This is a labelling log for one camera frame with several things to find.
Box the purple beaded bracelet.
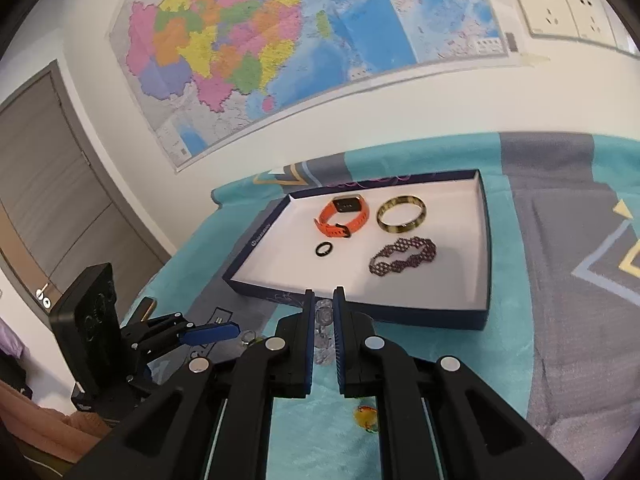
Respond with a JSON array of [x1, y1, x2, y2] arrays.
[[368, 236, 437, 277]]

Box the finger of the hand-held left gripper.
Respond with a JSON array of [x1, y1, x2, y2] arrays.
[[131, 337, 196, 386], [120, 297, 240, 346]]

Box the yellow-green jade pendant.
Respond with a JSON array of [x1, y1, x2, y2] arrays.
[[354, 402, 381, 433]]

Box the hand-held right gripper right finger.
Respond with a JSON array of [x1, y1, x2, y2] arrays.
[[332, 286, 583, 480]]

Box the teal and grey printed blanket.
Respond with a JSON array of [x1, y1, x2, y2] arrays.
[[115, 131, 640, 480]]

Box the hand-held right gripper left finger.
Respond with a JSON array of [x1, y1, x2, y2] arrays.
[[65, 288, 317, 480]]

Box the grey-brown door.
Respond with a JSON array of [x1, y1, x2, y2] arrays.
[[0, 59, 176, 311]]

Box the orange smartwatch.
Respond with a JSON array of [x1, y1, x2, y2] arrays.
[[313, 195, 371, 238]]

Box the dark blue shallow box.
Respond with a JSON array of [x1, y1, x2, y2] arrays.
[[221, 169, 493, 331]]

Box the colourful wall map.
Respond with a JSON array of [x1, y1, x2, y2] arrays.
[[107, 0, 518, 173]]

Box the tortoiseshell bangle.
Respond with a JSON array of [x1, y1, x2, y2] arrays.
[[376, 195, 427, 235]]

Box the purple cloth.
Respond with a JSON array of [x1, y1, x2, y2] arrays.
[[0, 320, 26, 396]]

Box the clear crystal bead bracelet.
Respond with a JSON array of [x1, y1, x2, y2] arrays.
[[315, 297, 335, 366]]

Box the person's left forearm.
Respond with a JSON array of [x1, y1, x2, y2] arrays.
[[0, 379, 113, 463]]

